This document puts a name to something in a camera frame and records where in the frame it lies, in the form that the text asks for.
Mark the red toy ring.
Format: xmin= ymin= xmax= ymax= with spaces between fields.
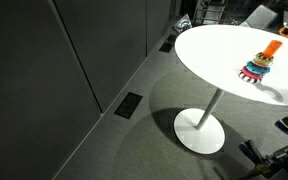
xmin=241 ymin=65 xmax=264 ymax=81

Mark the small black floor outlet plate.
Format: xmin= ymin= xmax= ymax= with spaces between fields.
xmin=158 ymin=41 xmax=175 ymax=54

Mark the green yellow checkered toy ring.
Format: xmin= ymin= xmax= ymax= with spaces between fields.
xmin=252 ymin=51 xmax=275 ymax=67

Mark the large black floor outlet plate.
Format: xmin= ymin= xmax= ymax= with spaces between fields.
xmin=113 ymin=91 xmax=144 ymax=120

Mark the grey mesh chair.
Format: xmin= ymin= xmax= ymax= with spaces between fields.
xmin=239 ymin=3 xmax=279 ymax=31

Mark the blue toy ring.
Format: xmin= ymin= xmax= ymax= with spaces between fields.
xmin=245 ymin=60 xmax=271 ymax=75

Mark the orange toy peg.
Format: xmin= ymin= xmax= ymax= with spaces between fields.
xmin=261 ymin=39 xmax=284 ymax=59

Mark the black white striped toy base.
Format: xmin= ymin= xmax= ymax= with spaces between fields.
xmin=237 ymin=70 xmax=262 ymax=85

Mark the shiny metal floor box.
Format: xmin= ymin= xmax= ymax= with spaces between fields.
xmin=171 ymin=13 xmax=194 ymax=34

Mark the dark metal rack frame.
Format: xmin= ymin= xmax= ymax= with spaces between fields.
xmin=192 ymin=0 xmax=242 ymax=26

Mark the white table pedestal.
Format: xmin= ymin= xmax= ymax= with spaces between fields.
xmin=173 ymin=87 xmax=226 ymax=156

